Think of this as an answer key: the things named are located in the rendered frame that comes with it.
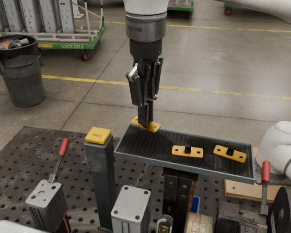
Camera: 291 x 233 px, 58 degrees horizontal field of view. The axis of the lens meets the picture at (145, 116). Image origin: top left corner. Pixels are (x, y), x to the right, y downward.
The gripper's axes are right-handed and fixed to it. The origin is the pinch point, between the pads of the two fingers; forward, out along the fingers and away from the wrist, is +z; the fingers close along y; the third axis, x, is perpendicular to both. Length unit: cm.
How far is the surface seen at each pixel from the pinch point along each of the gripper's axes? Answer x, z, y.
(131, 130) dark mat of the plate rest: -5.9, 9.9, -1.2
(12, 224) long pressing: -20.1, 25.5, 34.7
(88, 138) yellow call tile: -14.0, 9.9, 9.0
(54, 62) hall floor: -300, 127, -187
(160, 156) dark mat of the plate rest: 7.1, 9.8, 3.5
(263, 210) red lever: 34.9, 16.6, -0.9
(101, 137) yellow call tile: -11.2, 9.9, 6.7
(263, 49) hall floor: -45, 126, -430
